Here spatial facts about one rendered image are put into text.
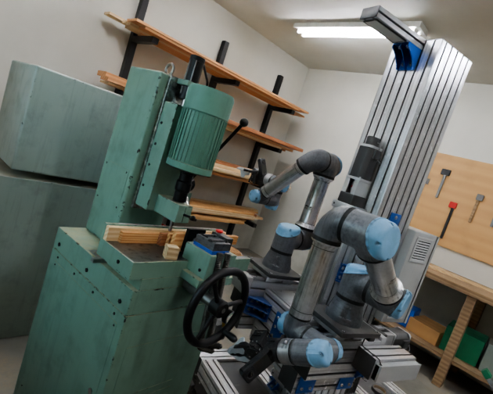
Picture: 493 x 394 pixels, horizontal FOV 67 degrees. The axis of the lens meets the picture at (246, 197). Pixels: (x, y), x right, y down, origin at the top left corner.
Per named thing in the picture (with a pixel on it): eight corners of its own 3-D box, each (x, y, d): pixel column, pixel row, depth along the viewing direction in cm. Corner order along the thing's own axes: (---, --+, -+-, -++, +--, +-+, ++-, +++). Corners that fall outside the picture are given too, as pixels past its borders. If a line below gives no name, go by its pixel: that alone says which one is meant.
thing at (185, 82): (183, 98, 141) (196, 53, 139) (170, 94, 145) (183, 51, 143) (198, 104, 147) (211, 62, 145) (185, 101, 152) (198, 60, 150)
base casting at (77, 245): (124, 317, 118) (132, 291, 117) (52, 246, 153) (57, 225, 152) (218, 301, 153) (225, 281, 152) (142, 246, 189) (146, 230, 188)
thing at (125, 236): (120, 243, 127) (123, 232, 126) (116, 241, 128) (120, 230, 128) (235, 244, 176) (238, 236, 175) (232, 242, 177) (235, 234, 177)
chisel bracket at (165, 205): (173, 227, 137) (179, 205, 136) (151, 213, 146) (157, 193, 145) (188, 227, 143) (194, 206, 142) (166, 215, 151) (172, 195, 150)
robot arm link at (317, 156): (322, 159, 175) (250, 208, 202) (333, 163, 183) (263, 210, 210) (313, 139, 180) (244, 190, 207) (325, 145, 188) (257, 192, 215)
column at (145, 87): (109, 248, 147) (160, 70, 139) (83, 227, 161) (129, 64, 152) (154, 248, 165) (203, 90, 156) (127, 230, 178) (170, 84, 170)
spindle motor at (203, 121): (185, 173, 128) (212, 85, 125) (156, 160, 139) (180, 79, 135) (219, 180, 142) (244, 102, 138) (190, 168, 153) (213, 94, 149)
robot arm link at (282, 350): (294, 371, 109) (283, 350, 107) (282, 370, 112) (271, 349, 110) (303, 351, 115) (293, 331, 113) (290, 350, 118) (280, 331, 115)
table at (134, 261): (144, 295, 109) (150, 276, 108) (95, 252, 127) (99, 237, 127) (263, 281, 156) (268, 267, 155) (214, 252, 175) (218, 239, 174)
